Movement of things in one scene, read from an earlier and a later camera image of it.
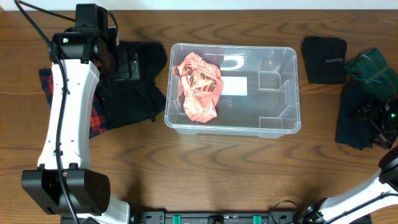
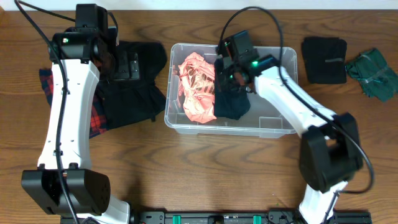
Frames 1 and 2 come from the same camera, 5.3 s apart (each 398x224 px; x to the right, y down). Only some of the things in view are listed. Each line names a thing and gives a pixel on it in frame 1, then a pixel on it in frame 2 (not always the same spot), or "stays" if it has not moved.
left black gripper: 128,66 stays
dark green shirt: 369,67 stays
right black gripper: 385,139 -> 226,70
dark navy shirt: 359,134 -> 229,102
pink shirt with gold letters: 201,85 stays
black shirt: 324,58 stays
